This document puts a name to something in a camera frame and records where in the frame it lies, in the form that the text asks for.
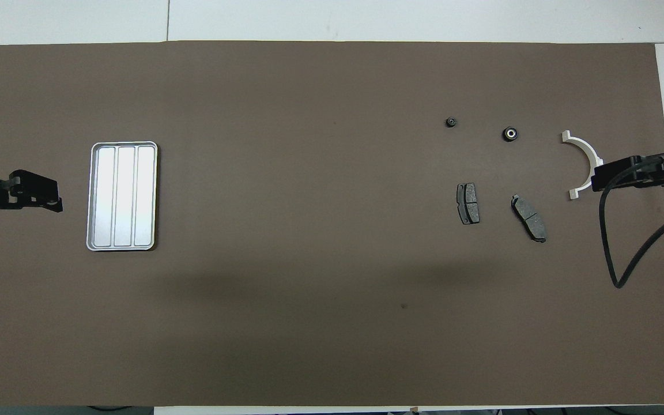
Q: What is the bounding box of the silver metal tray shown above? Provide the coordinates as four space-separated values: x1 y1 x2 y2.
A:
86 141 159 252

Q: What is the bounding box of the elongated dark grey brake pad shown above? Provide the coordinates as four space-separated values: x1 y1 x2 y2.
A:
511 194 548 243

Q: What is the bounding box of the rectangular dark grey brake pad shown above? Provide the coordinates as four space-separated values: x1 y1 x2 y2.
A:
456 182 481 225

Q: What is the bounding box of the brown table mat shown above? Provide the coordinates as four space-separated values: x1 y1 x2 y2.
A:
0 40 664 407

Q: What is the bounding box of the white semicircular bracket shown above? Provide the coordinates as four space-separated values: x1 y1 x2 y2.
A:
561 130 604 201

